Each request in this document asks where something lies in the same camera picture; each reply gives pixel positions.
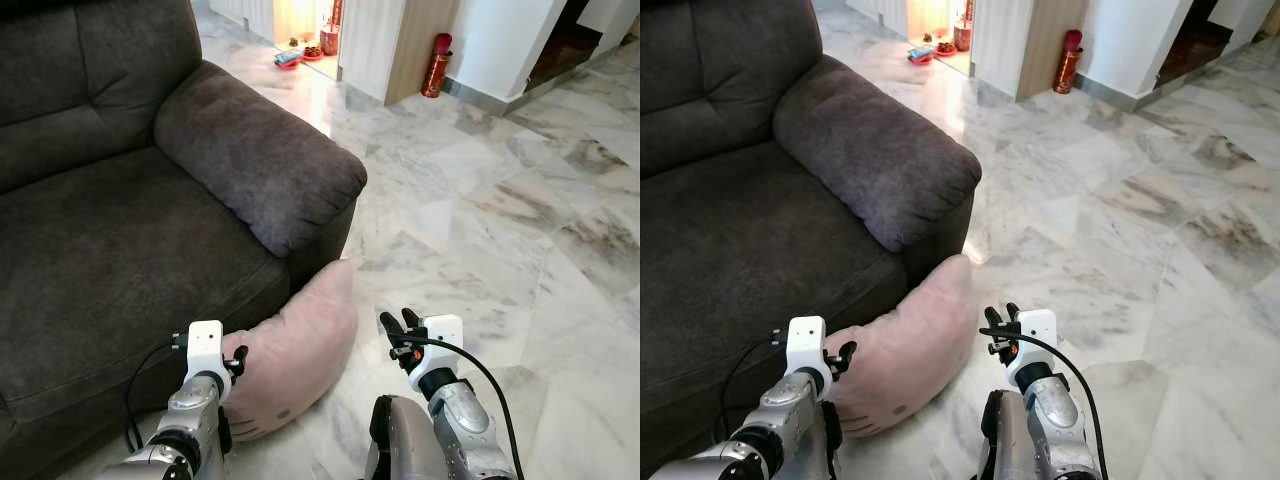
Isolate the pink cat face pillow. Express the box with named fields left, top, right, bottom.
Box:
left=222, top=260, right=358, bottom=442
left=825, top=255, right=979, bottom=439

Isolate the dark grey fabric sofa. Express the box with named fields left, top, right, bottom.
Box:
left=640, top=0, right=983, bottom=480
left=0, top=0, right=368, bottom=480

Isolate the red gold cylinder vase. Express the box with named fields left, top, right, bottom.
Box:
left=422, top=33, right=454, bottom=99
left=1053, top=30, right=1085, bottom=95

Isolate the white slatted cabinet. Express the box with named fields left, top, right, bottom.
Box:
left=338, top=0, right=461, bottom=107
left=970, top=0, right=1093, bottom=102

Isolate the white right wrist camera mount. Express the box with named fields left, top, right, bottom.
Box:
left=422, top=315, right=465, bottom=373
left=1015, top=309, right=1059, bottom=367

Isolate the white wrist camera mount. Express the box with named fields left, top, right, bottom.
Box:
left=785, top=317, right=827, bottom=374
left=1015, top=309, right=1059, bottom=367
left=187, top=320, right=224, bottom=377
left=422, top=315, right=465, bottom=373

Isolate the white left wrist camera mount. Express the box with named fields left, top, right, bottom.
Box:
left=187, top=320, right=224, bottom=377
left=785, top=317, right=827, bottom=374

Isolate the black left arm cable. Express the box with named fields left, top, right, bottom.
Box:
left=720, top=333, right=791, bottom=443
left=123, top=338, right=189, bottom=453

